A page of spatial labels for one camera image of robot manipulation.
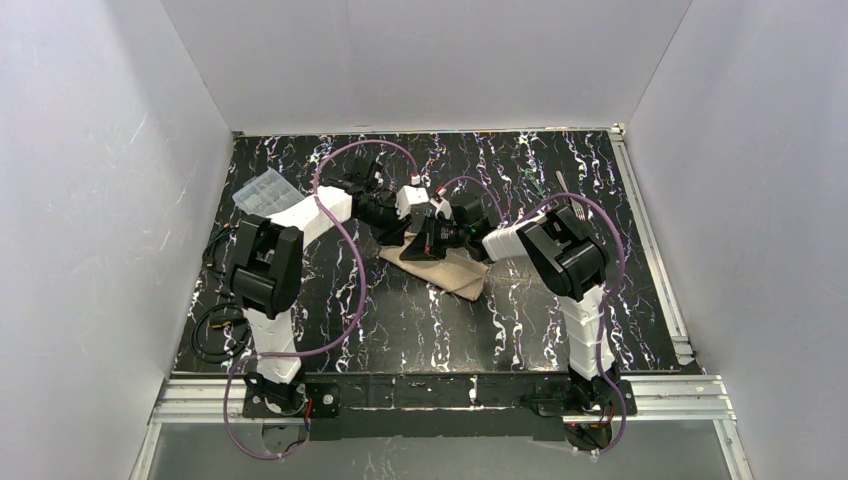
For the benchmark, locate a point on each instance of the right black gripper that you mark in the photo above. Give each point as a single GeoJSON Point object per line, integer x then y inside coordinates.
{"type": "Point", "coordinates": [428, 240]}

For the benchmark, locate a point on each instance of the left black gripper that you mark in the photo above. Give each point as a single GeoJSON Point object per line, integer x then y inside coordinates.
{"type": "Point", "coordinates": [387, 221]}

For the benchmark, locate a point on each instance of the beige cloth napkin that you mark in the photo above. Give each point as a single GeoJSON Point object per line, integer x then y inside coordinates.
{"type": "Point", "coordinates": [456, 274]}

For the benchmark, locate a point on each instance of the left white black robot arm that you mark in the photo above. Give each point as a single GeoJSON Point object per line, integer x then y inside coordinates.
{"type": "Point", "coordinates": [265, 271]}

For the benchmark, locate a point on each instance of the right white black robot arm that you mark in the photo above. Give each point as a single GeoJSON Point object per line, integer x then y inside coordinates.
{"type": "Point", "coordinates": [572, 264]}

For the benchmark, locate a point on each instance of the clear plastic screw box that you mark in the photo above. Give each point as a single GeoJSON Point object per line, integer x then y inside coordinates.
{"type": "Point", "coordinates": [266, 194]}

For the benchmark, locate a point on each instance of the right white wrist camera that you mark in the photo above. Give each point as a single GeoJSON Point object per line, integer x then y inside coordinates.
{"type": "Point", "coordinates": [442, 207]}

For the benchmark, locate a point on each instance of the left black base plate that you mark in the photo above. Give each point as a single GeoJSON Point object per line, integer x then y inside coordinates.
{"type": "Point", "coordinates": [288, 401]}

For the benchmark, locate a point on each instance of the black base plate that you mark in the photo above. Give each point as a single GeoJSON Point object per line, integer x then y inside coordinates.
{"type": "Point", "coordinates": [583, 401]}
{"type": "Point", "coordinates": [288, 401]}

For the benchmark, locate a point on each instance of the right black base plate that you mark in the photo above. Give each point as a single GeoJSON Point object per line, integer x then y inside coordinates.
{"type": "Point", "coordinates": [583, 401]}

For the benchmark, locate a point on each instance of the aluminium frame rail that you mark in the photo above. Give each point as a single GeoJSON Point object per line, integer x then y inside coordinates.
{"type": "Point", "coordinates": [646, 398]}

